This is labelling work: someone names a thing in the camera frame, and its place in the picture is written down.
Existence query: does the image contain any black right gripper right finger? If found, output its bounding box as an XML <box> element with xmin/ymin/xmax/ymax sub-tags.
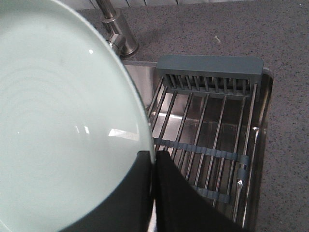
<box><xmin>154</xmin><ymin>151</ymin><xmax>244</xmax><ymax>232</ymax></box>

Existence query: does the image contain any white pleated curtain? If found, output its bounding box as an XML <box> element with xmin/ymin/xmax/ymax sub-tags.
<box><xmin>90</xmin><ymin>0</ymin><xmax>179</xmax><ymax>6</ymax></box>

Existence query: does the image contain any stainless steel faucet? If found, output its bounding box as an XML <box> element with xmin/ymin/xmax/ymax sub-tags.
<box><xmin>96</xmin><ymin>0</ymin><xmax>139</xmax><ymax>57</ymax></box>

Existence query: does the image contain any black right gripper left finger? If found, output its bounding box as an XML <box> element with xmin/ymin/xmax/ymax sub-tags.
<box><xmin>62</xmin><ymin>151</ymin><xmax>153</xmax><ymax>232</ymax></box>

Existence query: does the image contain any grey wire dish drying rack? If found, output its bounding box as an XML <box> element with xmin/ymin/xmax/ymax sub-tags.
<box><xmin>146</xmin><ymin>55</ymin><xmax>264</xmax><ymax>229</ymax></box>

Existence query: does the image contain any stainless steel sink basin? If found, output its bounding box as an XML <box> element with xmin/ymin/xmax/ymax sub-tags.
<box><xmin>122</xmin><ymin>60</ymin><xmax>275</xmax><ymax>232</ymax></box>

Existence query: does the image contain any mint green round plate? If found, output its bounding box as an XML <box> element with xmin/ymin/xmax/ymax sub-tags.
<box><xmin>0</xmin><ymin>0</ymin><xmax>155</xmax><ymax>232</ymax></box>

